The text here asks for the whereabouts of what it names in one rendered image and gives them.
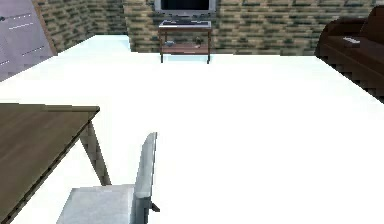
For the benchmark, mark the brown television stand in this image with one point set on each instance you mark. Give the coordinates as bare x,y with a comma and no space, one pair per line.
185,36

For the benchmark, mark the grey television set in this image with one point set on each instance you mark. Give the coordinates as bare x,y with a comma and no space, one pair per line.
185,6

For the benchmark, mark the grey chair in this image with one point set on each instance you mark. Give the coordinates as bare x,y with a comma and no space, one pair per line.
110,203

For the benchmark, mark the brown wooden table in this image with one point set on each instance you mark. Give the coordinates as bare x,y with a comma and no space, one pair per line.
30,140

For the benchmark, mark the dark brown sofa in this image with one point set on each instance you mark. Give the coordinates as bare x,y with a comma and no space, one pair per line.
356,53

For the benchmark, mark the grey room door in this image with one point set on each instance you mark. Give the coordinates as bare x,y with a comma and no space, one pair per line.
20,36

